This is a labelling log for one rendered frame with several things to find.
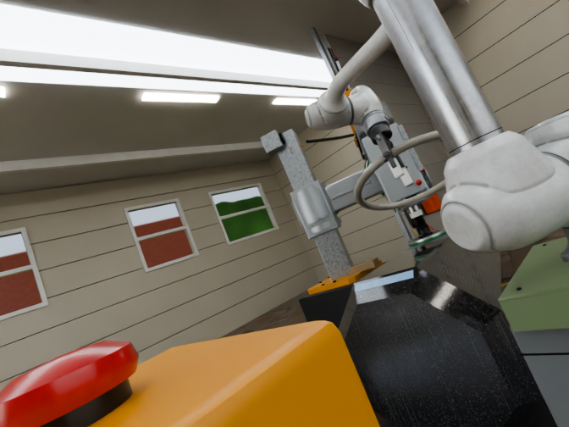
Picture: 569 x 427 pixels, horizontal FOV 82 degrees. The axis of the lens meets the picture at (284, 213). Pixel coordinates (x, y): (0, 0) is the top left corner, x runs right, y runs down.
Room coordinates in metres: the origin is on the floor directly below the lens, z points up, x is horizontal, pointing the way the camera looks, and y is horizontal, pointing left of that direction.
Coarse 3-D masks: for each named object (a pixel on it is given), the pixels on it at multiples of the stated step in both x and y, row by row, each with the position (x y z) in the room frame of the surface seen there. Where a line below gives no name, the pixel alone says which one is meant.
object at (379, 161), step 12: (432, 132) 1.07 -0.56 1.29; (408, 144) 1.08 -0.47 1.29; (420, 144) 1.08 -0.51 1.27; (372, 168) 1.15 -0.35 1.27; (360, 180) 1.21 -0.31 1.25; (444, 180) 1.42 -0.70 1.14; (360, 192) 1.28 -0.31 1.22; (432, 192) 1.46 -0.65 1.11; (360, 204) 1.37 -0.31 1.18; (372, 204) 1.43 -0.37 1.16; (384, 204) 1.48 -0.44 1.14; (396, 204) 1.49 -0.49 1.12; (408, 204) 1.50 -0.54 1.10
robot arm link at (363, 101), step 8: (360, 88) 1.18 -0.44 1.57; (368, 88) 1.18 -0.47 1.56; (352, 96) 1.16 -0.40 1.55; (360, 96) 1.15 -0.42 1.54; (368, 96) 1.15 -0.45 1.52; (376, 96) 1.17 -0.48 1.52; (352, 104) 1.14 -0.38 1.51; (360, 104) 1.14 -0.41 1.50; (368, 104) 1.14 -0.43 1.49; (376, 104) 1.14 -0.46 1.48; (352, 112) 1.14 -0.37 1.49; (360, 112) 1.14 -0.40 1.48; (368, 112) 1.14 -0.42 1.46; (352, 120) 1.17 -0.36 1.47; (360, 120) 1.17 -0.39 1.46
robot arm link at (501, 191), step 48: (384, 0) 0.61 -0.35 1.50; (432, 0) 0.60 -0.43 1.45; (432, 48) 0.60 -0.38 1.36; (432, 96) 0.62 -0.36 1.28; (480, 96) 0.60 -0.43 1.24; (480, 144) 0.59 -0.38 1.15; (528, 144) 0.59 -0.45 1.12; (480, 192) 0.58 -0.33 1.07; (528, 192) 0.57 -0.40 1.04; (480, 240) 0.60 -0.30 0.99; (528, 240) 0.60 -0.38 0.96
